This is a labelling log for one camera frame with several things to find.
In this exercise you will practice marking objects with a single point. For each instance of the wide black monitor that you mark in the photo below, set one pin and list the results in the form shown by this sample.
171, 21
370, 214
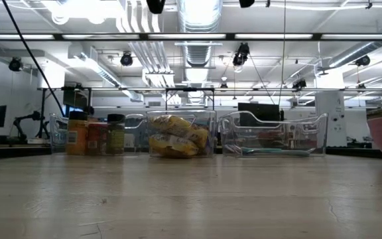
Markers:
259, 111

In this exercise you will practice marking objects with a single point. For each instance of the clear plastic bin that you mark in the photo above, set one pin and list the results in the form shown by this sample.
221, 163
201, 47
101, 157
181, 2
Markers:
134, 129
317, 132
207, 119

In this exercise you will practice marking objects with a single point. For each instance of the black background rig frame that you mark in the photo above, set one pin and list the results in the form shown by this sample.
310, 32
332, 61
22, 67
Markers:
189, 89

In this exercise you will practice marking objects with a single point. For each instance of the beef flavor ramen packet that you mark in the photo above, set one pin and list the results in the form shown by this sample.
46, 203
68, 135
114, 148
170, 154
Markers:
184, 127

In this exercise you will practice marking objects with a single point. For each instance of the overhead light bar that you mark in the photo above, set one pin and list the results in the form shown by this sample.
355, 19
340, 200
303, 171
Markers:
230, 36

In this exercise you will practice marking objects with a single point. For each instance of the orange spice jar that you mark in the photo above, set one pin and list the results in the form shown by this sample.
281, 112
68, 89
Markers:
77, 134

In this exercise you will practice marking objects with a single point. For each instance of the black table frame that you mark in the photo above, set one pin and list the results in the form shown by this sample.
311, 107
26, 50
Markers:
12, 152

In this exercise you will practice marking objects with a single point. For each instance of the green herb spice jar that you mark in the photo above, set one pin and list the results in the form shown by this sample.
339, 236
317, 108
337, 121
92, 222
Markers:
115, 134

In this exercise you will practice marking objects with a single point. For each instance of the silver ventilation duct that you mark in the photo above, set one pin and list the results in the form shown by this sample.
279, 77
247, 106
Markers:
360, 49
199, 53

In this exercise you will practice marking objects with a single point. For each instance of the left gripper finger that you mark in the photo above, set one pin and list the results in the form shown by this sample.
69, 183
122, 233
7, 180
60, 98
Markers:
155, 6

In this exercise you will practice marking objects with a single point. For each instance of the black ceiling spotlight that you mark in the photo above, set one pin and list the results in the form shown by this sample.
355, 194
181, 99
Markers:
240, 54
298, 83
126, 59
362, 60
15, 64

